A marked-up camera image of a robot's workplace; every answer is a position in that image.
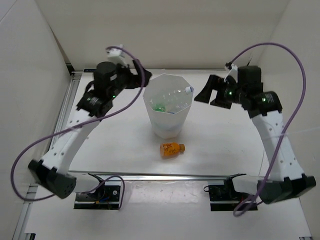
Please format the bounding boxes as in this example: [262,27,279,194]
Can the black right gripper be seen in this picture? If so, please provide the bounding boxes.
[193,75,246,110]

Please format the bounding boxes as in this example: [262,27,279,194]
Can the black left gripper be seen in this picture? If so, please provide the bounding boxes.
[108,59,152,100]

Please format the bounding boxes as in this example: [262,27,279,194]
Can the clear unlabelled plastic bottle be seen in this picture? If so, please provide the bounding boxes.
[149,86,194,108]

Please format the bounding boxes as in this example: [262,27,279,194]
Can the green plastic soda bottle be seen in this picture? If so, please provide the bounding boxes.
[152,104,166,113]

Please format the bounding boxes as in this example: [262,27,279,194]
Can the blue label clear plastic bottle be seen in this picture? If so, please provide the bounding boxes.
[166,104,188,114]

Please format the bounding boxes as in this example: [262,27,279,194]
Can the orange plastic bottle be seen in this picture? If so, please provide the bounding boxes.
[159,142,186,158]

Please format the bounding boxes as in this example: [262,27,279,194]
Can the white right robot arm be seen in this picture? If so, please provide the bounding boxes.
[195,66,316,204]

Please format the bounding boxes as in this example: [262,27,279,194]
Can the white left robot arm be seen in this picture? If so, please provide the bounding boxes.
[28,59,152,200]

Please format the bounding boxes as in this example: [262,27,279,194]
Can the white octagonal bin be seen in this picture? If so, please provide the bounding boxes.
[143,74,194,139]

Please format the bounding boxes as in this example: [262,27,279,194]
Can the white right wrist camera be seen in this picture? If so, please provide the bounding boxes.
[224,62,238,83]

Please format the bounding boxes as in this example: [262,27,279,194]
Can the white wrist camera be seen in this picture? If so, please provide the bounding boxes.
[224,62,238,83]
[106,48,127,67]

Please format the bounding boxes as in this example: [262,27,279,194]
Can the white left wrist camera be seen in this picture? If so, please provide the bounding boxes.
[106,48,127,67]

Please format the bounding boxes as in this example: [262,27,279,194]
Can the aluminium table edge rail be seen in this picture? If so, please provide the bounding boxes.
[37,63,286,182]

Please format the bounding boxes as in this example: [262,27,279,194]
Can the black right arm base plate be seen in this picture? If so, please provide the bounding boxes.
[203,184,249,212]

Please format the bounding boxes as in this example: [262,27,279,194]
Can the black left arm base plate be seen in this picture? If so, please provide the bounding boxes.
[73,180,123,210]

